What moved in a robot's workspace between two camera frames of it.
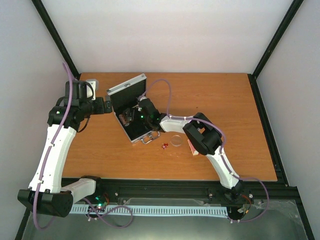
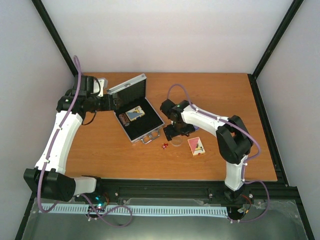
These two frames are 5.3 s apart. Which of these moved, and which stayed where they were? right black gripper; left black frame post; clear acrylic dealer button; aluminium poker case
Moved: right black gripper
Stayed: clear acrylic dealer button; aluminium poker case; left black frame post
